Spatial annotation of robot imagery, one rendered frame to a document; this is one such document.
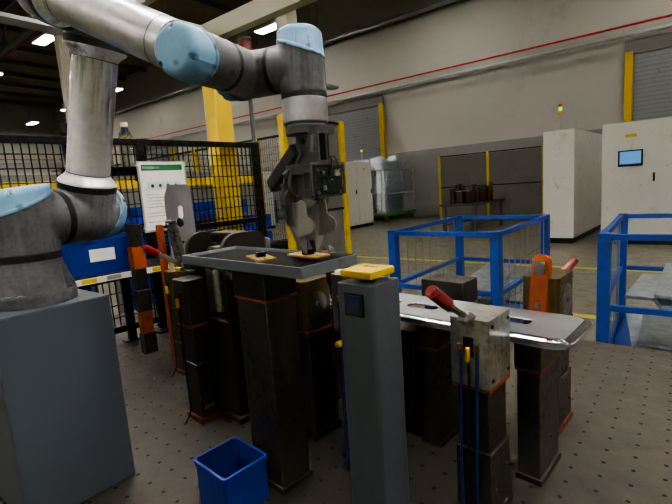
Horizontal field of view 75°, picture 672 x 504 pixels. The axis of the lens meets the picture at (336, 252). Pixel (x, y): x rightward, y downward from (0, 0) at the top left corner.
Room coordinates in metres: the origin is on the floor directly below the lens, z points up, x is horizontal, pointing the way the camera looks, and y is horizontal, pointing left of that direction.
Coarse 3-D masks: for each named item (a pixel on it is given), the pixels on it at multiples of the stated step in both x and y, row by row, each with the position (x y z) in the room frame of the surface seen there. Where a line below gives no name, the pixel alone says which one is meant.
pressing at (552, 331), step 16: (400, 304) 1.01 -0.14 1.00; (416, 304) 1.02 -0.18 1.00; (432, 304) 0.99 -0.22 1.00; (464, 304) 0.97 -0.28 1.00; (416, 320) 0.89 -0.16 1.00; (432, 320) 0.87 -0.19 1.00; (448, 320) 0.87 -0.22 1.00; (528, 320) 0.84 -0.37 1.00; (544, 320) 0.83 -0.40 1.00; (560, 320) 0.82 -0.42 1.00; (576, 320) 0.81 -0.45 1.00; (512, 336) 0.75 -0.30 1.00; (528, 336) 0.74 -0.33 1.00; (544, 336) 0.74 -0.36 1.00; (560, 336) 0.74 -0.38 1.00; (576, 336) 0.74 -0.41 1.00
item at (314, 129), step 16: (288, 128) 0.73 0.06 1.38; (304, 128) 0.72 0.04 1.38; (320, 128) 0.71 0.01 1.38; (304, 144) 0.74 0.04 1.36; (320, 144) 0.73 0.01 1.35; (304, 160) 0.74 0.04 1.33; (320, 160) 0.71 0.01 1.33; (336, 160) 0.72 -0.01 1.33; (288, 176) 0.75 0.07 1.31; (304, 176) 0.71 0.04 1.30; (320, 176) 0.70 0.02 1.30; (336, 176) 0.73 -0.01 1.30; (304, 192) 0.71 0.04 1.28; (320, 192) 0.71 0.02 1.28; (336, 192) 0.73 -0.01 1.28
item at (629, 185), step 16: (608, 128) 7.45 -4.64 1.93; (624, 128) 7.31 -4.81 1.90; (640, 128) 7.18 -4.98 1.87; (656, 128) 7.05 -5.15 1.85; (608, 144) 7.44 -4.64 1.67; (624, 144) 7.31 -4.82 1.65; (640, 144) 7.18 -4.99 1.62; (656, 144) 7.05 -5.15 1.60; (608, 160) 7.44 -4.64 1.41; (624, 160) 7.28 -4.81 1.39; (640, 160) 7.15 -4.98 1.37; (656, 160) 7.04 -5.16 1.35; (608, 176) 7.44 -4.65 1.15; (624, 176) 7.30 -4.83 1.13; (640, 176) 7.17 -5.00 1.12; (656, 176) 7.04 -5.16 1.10; (608, 192) 7.44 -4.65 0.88; (624, 192) 7.30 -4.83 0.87; (640, 192) 7.16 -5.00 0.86; (656, 192) 7.03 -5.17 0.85; (608, 208) 7.43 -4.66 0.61; (624, 208) 7.29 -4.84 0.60; (640, 208) 7.16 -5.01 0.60; (656, 208) 7.03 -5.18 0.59; (608, 224) 7.43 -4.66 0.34; (640, 224) 7.16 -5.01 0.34; (656, 224) 7.03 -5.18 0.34
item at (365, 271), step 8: (360, 264) 0.69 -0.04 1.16; (368, 264) 0.69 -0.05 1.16; (376, 264) 0.68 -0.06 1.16; (344, 272) 0.66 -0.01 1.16; (352, 272) 0.64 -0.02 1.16; (360, 272) 0.63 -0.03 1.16; (368, 272) 0.63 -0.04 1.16; (376, 272) 0.63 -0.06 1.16; (384, 272) 0.64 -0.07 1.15; (392, 272) 0.66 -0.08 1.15; (360, 280) 0.66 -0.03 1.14; (368, 280) 0.65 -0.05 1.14
